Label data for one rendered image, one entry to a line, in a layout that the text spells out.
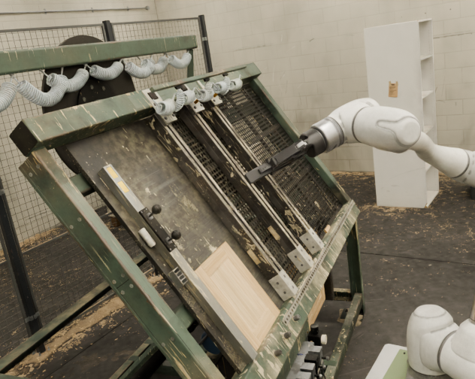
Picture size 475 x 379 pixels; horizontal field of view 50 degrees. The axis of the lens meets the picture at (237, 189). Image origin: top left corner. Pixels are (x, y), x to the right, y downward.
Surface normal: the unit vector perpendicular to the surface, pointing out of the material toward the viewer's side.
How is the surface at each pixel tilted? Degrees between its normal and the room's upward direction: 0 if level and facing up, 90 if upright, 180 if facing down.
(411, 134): 87
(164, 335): 90
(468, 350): 67
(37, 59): 90
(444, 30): 90
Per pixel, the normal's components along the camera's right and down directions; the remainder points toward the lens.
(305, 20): -0.54, 0.30
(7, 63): 0.91, -0.03
